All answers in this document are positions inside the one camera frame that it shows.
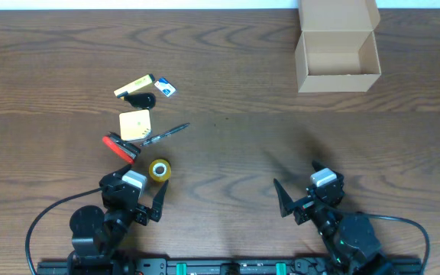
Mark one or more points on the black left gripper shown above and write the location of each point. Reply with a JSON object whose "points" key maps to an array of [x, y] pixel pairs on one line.
{"points": [[129, 196]]}

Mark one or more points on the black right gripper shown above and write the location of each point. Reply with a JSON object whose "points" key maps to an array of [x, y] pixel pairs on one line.
{"points": [[312, 202]]}

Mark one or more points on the red black stapler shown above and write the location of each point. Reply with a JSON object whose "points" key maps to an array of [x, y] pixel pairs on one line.
{"points": [[124, 149]]}

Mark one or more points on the yellow sticky note pad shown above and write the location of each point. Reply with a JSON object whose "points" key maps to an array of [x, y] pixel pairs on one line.
{"points": [[135, 125]]}

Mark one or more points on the brown cardboard box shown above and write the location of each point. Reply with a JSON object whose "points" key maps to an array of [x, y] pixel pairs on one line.
{"points": [[337, 49]]}

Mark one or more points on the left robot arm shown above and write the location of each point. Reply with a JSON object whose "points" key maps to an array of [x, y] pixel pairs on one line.
{"points": [[97, 233]]}

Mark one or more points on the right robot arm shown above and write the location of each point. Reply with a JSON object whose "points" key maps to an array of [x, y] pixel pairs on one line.
{"points": [[349, 238]]}

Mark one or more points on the yellow tape roll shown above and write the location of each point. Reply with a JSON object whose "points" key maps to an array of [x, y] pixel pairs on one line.
{"points": [[159, 170]]}

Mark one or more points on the black ballpoint pen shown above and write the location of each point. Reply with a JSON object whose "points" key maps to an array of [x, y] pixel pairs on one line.
{"points": [[157, 138]]}

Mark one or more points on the black computer mouse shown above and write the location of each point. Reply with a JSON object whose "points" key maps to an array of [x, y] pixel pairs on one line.
{"points": [[141, 100]]}

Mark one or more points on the yellow highlighter marker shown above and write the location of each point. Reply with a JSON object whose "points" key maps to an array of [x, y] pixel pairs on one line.
{"points": [[134, 86]]}

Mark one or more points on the white blue eraser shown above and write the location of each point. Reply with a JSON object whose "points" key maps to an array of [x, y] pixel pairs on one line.
{"points": [[165, 87]]}

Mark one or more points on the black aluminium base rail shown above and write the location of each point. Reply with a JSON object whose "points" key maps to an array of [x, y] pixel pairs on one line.
{"points": [[162, 266]]}

